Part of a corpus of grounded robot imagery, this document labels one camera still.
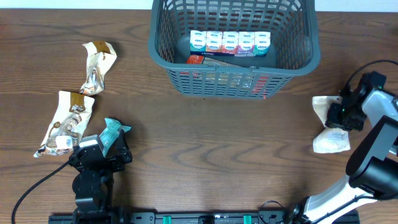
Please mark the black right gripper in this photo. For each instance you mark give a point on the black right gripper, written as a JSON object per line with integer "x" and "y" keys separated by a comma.
{"x": 333, "y": 119}

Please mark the multicolour tissue pack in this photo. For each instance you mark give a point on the multicolour tissue pack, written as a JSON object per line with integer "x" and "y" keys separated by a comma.
{"x": 230, "y": 43}

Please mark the grey plastic basket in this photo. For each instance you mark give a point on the grey plastic basket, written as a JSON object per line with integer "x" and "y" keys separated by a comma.
{"x": 294, "y": 49}

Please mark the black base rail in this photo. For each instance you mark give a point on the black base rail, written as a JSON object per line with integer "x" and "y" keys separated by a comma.
{"x": 275, "y": 216}

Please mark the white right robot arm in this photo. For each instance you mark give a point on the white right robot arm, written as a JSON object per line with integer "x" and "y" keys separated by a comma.
{"x": 371, "y": 175}

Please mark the beige paper pouch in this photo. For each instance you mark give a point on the beige paper pouch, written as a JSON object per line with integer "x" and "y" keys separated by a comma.
{"x": 330, "y": 140}

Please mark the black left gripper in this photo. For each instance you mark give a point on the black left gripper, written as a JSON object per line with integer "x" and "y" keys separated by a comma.
{"x": 119, "y": 162}

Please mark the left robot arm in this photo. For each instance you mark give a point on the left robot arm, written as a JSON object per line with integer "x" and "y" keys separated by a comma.
{"x": 93, "y": 186}

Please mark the beige brown snack bag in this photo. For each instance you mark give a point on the beige brown snack bag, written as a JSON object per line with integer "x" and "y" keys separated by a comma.
{"x": 68, "y": 125}

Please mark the teal snack packet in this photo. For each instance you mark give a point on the teal snack packet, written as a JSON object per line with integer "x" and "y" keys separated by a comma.
{"x": 111, "y": 133}

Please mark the crumpled beige snack bag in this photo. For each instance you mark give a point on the crumpled beige snack bag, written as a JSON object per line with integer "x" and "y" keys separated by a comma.
{"x": 101, "y": 57}

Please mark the orange spaghetti packet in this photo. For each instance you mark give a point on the orange spaghetti packet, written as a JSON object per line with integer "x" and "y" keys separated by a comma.
{"x": 202, "y": 59}

